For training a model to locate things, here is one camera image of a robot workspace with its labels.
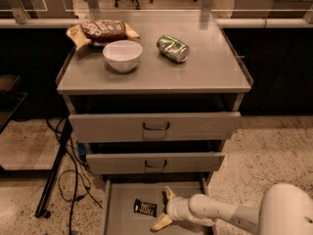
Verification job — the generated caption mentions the black rxbar chocolate wrapper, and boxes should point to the black rxbar chocolate wrapper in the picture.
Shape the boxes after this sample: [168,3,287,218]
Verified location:
[133,199,157,217]

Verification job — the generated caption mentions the black floor cables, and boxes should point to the black floor cables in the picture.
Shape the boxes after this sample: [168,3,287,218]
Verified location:
[45,116,105,235]

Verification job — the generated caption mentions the black table leg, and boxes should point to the black table leg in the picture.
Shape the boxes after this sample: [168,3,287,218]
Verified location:
[35,119,72,218]

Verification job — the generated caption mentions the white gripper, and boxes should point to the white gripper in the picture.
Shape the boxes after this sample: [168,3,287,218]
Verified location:
[152,186,194,231]

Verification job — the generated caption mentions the white horizontal rail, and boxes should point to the white horizontal rail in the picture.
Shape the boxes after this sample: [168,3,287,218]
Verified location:
[0,19,313,28]

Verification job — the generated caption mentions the grey metal drawer cabinet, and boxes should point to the grey metal drawer cabinet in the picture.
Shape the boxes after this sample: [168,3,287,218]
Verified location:
[56,9,254,235]

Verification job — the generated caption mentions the white ceramic bowl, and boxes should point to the white ceramic bowl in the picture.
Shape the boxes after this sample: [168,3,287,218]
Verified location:
[103,40,143,72]

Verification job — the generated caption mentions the grey top drawer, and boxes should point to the grey top drawer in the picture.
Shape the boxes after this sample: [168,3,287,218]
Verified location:
[69,112,241,143]

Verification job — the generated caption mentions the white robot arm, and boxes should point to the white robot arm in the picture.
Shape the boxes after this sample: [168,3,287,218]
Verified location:
[152,183,313,235]

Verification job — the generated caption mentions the green soda can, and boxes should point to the green soda can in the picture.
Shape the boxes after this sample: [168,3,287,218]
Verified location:
[156,34,190,64]

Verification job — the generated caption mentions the brown chip bag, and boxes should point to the brown chip bag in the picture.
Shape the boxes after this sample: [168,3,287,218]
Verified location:
[67,20,140,50]

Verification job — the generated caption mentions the grey open bottom drawer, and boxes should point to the grey open bottom drawer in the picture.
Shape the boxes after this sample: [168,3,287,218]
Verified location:
[100,180,215,235]

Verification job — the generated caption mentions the grey middle drawer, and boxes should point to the grey middle drawer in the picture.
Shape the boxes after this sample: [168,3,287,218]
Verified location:
[87,152,225,174]

